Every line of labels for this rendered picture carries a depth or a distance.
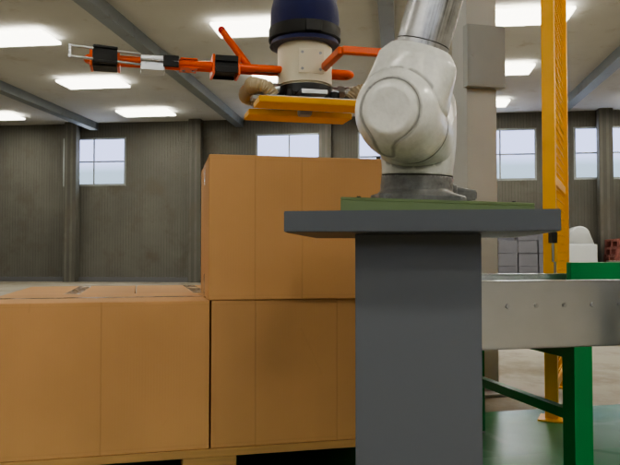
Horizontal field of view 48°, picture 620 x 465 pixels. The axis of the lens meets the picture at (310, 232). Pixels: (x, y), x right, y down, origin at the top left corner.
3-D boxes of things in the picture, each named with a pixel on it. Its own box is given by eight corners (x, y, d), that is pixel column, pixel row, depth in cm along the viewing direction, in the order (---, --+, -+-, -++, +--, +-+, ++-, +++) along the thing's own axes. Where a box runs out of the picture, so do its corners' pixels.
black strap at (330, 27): (329, 54, 231) (329, 43, 231) (350, 33, 208) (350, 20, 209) (262, 50, 225) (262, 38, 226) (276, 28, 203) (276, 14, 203)
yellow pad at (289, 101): (361, 113, 216) (361, 98, 216) (371, 107, 207) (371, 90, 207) (253, 108, 208) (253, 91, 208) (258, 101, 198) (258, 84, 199)
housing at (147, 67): (163, 76, 210) (163, 61, 210) (164, 70, 203) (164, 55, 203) (140, 75, 208) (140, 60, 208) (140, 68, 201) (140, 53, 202)
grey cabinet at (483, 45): (500, 90, 338) (499, 29, 339) (506, 88, 333) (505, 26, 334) (462, 88, 333) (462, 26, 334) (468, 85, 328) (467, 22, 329)
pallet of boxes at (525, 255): (550, 284, 1559) (550, 229, 1563) (559, 286, 1475) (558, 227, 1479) (493, 284, 1575) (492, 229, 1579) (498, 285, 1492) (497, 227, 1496)
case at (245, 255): (375, 291, 240) (375, 175, 241) (417, 297, 200) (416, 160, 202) (200, 292, 227) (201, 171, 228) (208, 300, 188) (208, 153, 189)
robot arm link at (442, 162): (459, 179, 156) (462, 81, 155) (448, 173, 139) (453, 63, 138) (387, 177, 161) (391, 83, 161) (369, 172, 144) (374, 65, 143)
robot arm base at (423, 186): (486, 203, 142) (488, 176, 142) (379, 199, 142) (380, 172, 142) (464, 205, 160) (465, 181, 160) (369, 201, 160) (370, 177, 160)
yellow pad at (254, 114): (343, 125, 235) (343, 110, 235) (351, 119, 225) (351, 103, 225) (244, 120, 226) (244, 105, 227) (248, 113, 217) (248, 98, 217)
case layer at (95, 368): (327, 376, 298) (327, 283, 299) (417, 435, 201) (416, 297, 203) (29, 389, 269) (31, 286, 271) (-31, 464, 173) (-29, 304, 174)
